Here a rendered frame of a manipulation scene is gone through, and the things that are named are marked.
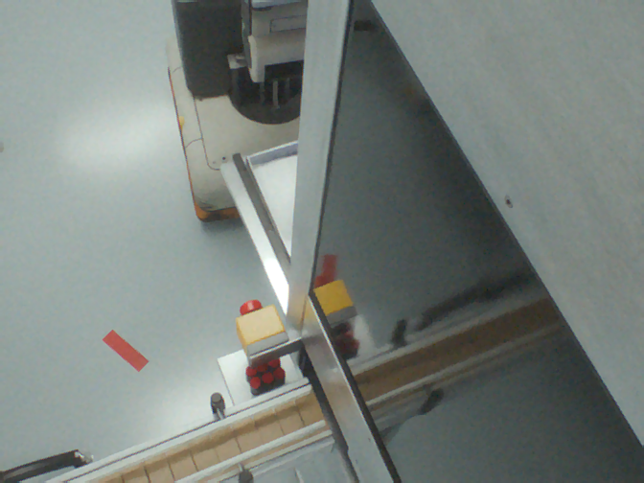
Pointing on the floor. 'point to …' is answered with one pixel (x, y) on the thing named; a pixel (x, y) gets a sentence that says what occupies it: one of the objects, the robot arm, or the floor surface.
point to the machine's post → (314, 149)
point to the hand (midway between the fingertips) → (479, 148)
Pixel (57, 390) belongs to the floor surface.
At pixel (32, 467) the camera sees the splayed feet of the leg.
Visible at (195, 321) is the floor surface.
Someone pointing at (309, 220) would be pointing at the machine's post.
